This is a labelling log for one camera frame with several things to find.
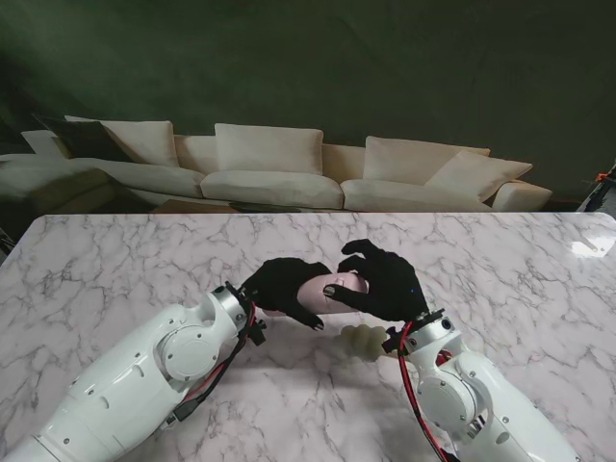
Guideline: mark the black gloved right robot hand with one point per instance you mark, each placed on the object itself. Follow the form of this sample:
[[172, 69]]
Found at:
[[390, 289]]

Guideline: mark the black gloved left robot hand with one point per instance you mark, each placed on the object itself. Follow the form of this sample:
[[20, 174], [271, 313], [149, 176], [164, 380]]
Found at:
[[281, 284]]

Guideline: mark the pink thermos bottle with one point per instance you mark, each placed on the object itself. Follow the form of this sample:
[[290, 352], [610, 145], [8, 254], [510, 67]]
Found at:
[[315, 294]]

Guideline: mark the pink thermos lid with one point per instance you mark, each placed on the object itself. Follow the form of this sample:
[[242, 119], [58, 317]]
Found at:
[[351, 280]]

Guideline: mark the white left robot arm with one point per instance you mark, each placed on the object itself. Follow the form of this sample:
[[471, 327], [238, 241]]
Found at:
[[125, 385]]

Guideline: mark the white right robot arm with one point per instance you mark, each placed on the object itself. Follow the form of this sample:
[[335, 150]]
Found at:
[[481, 399]]

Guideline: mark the cream fabric sofa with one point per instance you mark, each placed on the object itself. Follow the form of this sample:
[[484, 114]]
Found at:
[[269, 187]]

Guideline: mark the wide cream back cushion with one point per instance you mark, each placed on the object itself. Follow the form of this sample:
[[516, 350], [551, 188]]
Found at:
[[268, 146]]

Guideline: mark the tilted cream throw cushion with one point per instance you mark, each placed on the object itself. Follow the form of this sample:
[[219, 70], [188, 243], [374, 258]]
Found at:
[[481, 173]]

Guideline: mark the white device with orange part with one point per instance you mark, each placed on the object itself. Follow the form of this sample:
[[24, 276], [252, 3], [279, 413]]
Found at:
[[599, 190]]

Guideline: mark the dark brown cushion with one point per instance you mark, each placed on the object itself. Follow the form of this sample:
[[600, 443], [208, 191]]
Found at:
[[89, 139]]

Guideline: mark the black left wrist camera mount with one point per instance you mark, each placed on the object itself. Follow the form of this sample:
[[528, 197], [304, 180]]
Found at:
[[259, 332]]

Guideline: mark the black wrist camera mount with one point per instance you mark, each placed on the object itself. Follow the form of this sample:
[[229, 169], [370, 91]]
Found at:
[[259, 332], [392, 342]]

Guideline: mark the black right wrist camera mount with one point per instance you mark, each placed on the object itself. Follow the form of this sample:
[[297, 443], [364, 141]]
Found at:
[[392, 342]]

